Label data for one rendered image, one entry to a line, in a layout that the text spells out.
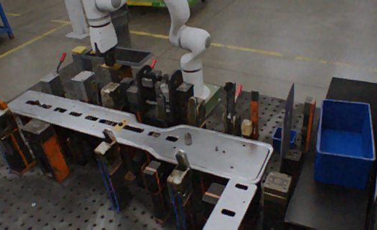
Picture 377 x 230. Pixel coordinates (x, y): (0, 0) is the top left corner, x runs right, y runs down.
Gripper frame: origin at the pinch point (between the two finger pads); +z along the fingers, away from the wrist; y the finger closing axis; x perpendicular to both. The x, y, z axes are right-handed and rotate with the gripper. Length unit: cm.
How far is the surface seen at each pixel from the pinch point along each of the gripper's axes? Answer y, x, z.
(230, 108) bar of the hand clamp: -14, 45, 22
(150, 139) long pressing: 5.2, 16.9, 31.6
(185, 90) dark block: -17.6, 22.5, 19.8
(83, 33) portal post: -254, -310, 122
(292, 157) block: 1, 75, 25
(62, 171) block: 21, -30, 55
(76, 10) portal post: -253, -310, 87
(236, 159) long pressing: 2, 55, 32
